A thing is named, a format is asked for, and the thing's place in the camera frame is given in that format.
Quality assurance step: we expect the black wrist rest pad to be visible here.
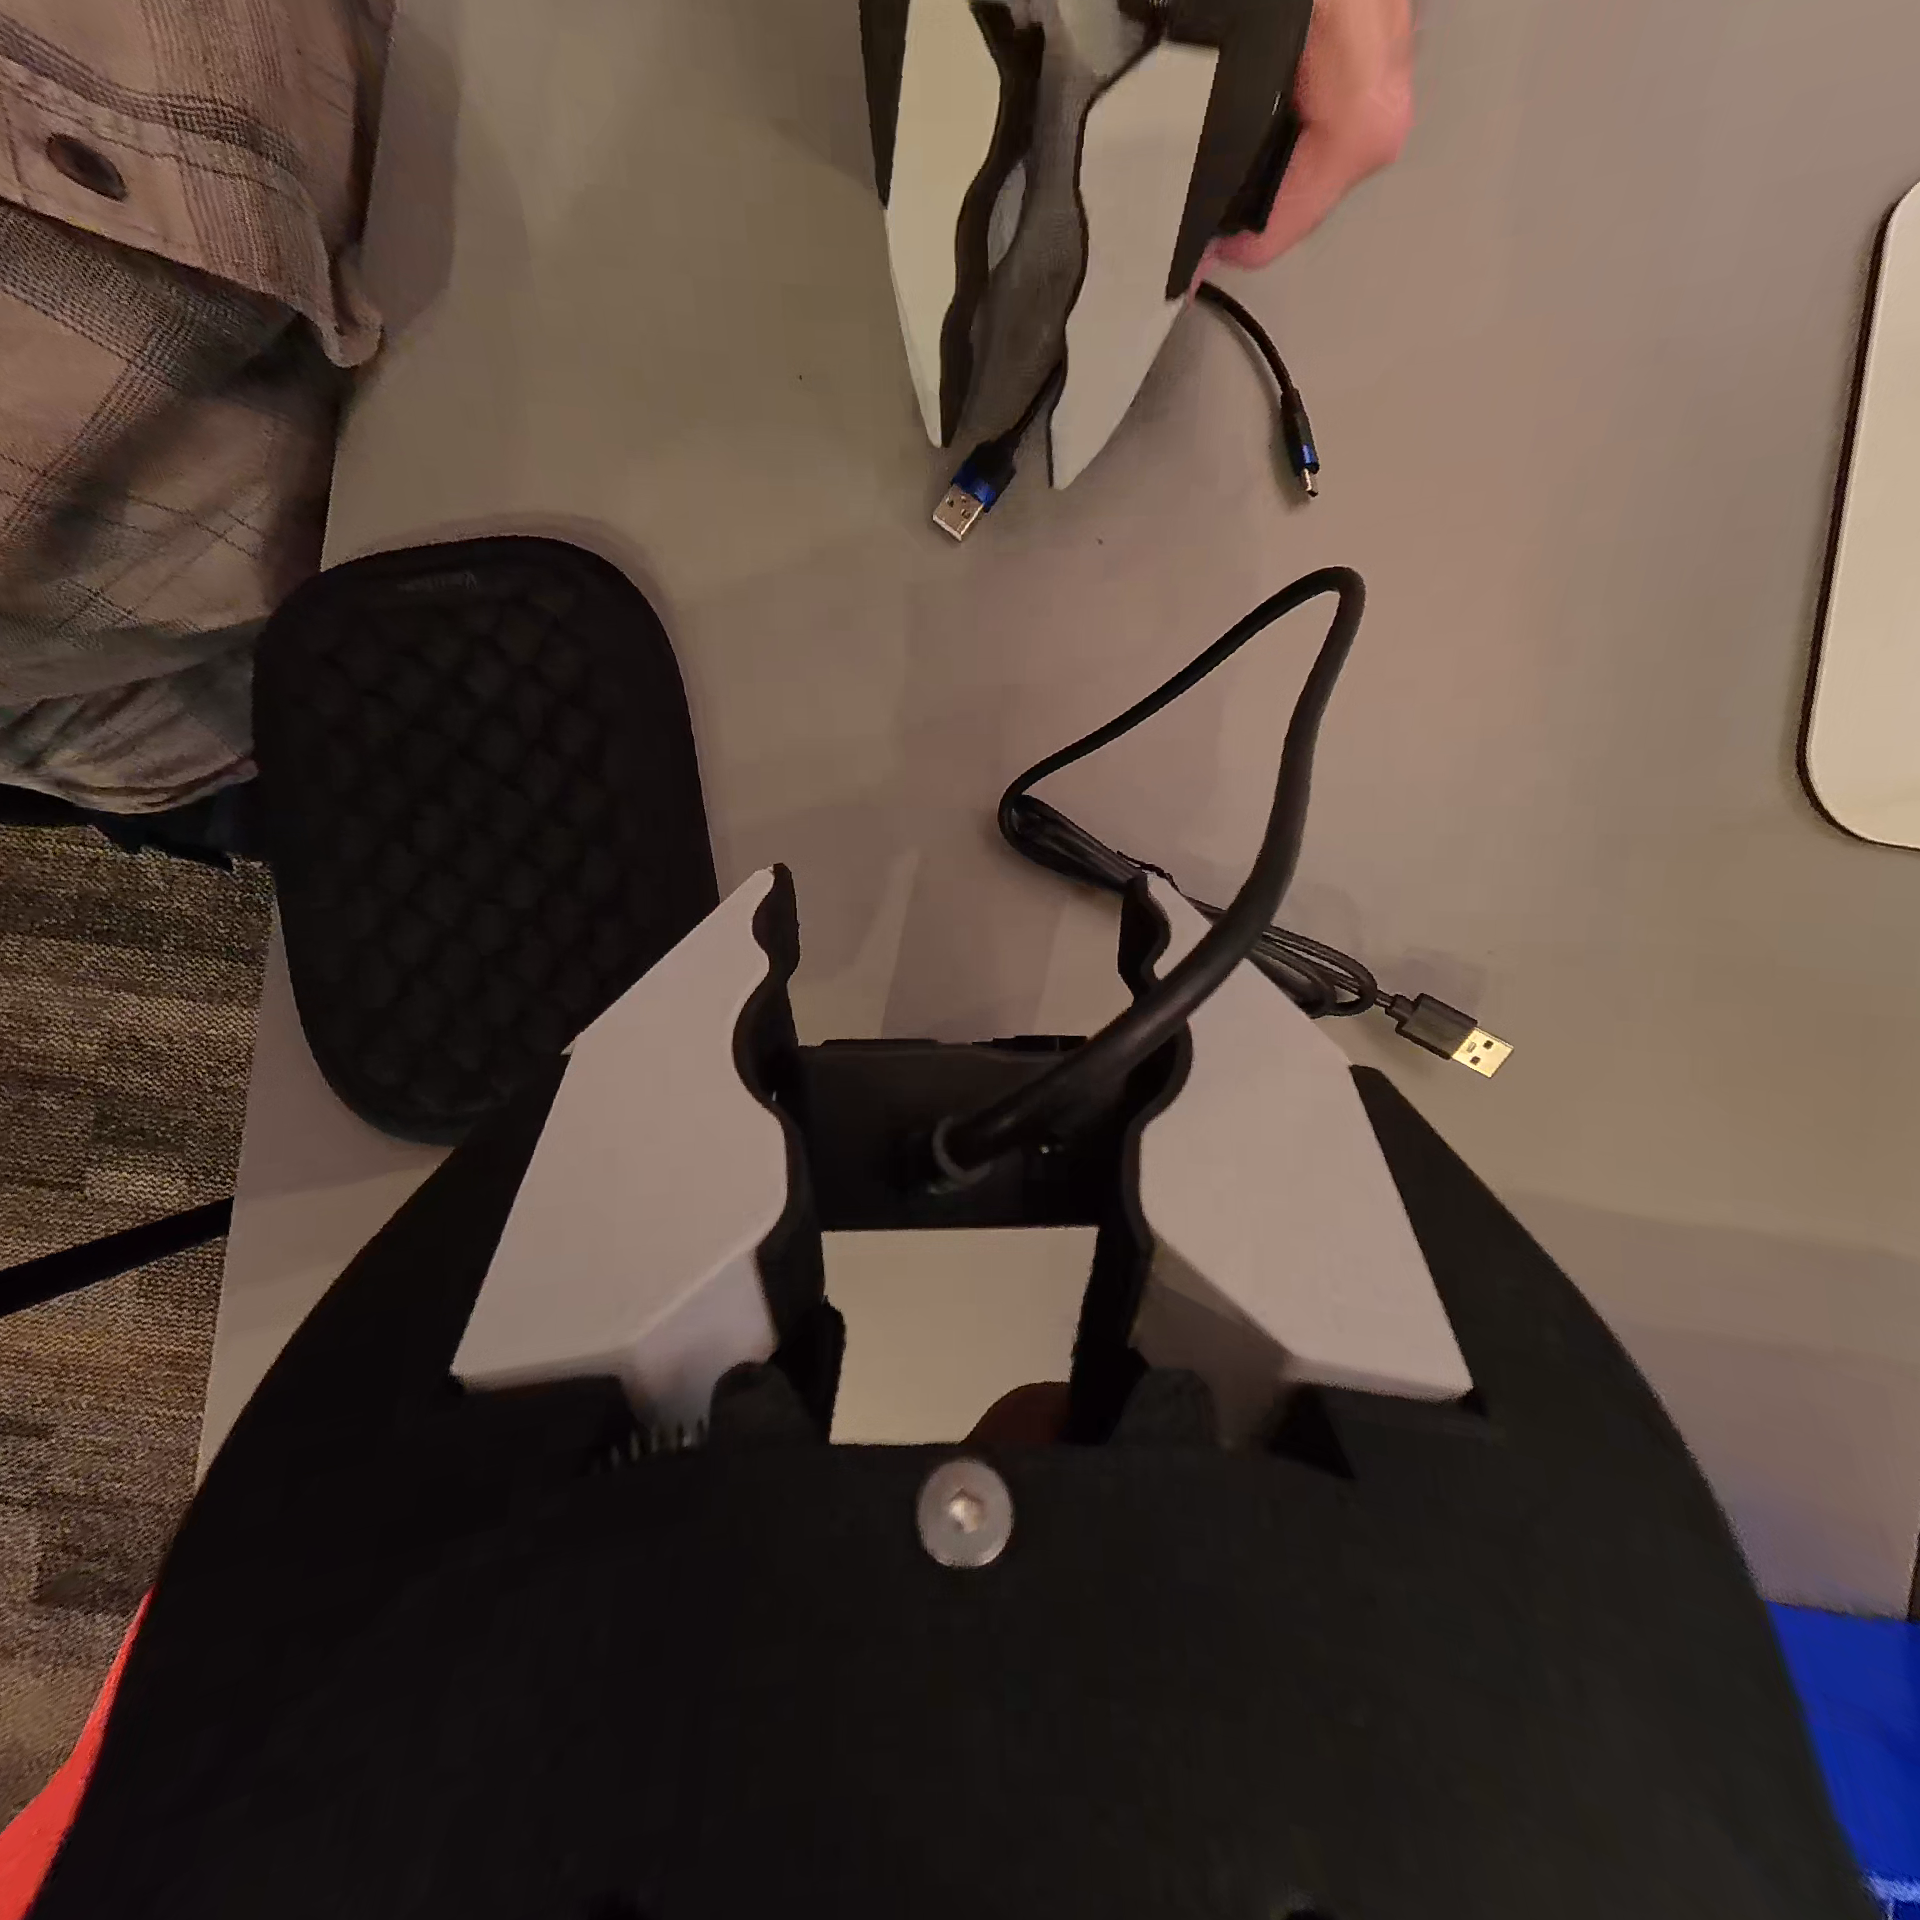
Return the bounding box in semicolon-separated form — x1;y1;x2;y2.
255;534;714;1142

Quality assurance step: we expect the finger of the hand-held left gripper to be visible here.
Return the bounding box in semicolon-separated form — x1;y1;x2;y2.
1045;0;1311;492
862;0;1038;456

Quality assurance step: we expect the black hub cable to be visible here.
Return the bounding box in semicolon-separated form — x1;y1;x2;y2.
925;570;1517;1201

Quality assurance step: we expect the black usb hub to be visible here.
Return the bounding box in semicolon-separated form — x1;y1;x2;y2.
785;1034;1157;1239

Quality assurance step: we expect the orange plastic object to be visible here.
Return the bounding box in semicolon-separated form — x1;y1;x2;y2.
0;1584;157;1920

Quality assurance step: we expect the blue usb cable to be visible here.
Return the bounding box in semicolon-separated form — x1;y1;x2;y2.
925;180;1328;548

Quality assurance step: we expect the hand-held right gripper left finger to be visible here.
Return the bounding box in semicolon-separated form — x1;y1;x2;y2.
449;864;828;1412

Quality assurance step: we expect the blue plastic bin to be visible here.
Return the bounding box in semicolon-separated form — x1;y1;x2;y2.
1754;1599;1920;1920

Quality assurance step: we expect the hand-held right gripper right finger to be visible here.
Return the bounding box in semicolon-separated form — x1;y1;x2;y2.
1081;887;1478;1415

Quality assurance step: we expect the person's left hand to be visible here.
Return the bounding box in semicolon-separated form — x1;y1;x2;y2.
1196;0;1416;279

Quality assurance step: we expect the white stand base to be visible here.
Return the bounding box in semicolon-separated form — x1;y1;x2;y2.
1801;180;1920;849

